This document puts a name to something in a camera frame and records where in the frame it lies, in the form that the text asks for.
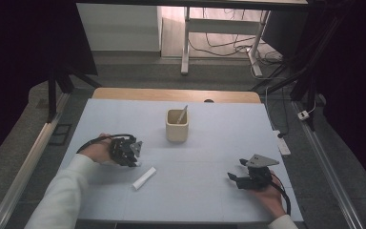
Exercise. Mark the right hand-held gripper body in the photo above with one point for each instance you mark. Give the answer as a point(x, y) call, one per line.
point(257, 178)

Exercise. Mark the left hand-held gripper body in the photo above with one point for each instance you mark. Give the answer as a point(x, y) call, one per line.
point(122, 151)

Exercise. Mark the white tube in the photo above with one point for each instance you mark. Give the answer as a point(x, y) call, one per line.
point(144, 178)

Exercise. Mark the beige pen holder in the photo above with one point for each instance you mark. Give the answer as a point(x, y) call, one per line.
point(176, 133)

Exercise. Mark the white and clear pen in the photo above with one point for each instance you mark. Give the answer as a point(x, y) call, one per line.
point(182, 116)

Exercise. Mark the person's left hand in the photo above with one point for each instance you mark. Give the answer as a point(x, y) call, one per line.
point(98, 154)

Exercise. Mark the person's right hand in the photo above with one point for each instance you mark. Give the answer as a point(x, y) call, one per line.
point(271, 198)

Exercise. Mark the white power strip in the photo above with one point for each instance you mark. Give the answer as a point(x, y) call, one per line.
point(282, 146)

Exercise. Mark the wooden table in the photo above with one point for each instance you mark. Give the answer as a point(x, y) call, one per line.
point(171, 94)

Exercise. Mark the small white adapter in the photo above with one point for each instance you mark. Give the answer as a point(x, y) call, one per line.
point(303, 115)

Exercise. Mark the black tripod stand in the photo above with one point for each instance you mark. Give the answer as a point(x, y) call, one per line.
point(51, 95)

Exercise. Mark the black metal stand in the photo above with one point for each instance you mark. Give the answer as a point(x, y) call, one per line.
point(301, 76)

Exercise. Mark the white cabinet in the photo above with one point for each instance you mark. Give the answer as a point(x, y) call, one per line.
point(117, 28)

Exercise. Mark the dark curtain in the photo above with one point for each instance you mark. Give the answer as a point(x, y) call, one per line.
point(19, 63)
point(355, 79)

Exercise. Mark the dark monitor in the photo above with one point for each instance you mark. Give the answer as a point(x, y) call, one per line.
point(282, 31)

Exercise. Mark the black overhead bar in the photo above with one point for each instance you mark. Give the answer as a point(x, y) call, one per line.
point(203, 3)

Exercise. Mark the aluminium rail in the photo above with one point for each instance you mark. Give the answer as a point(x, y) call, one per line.
point(327, 165)
point(28, 165)

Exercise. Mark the white desk frame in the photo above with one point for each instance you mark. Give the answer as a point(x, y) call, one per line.
point(222, 26)

